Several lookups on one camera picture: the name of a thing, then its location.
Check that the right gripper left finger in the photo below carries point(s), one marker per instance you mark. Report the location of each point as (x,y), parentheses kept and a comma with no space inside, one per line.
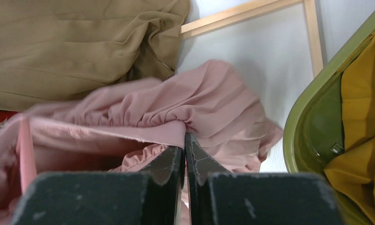
(151,196)

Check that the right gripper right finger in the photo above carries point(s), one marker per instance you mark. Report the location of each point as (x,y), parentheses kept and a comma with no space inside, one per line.
(220,197)

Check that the pink pleated skirt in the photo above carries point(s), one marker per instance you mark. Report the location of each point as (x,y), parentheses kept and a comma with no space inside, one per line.
(123,127)

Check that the yellow jacket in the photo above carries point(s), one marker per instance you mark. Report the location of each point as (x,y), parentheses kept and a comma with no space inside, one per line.
(353,172)

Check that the olive green plastic basket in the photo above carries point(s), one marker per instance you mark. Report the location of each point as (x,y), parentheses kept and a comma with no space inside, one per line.
(314,132)

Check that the tan brown garment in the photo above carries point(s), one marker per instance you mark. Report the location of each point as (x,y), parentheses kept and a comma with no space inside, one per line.
(59,50)

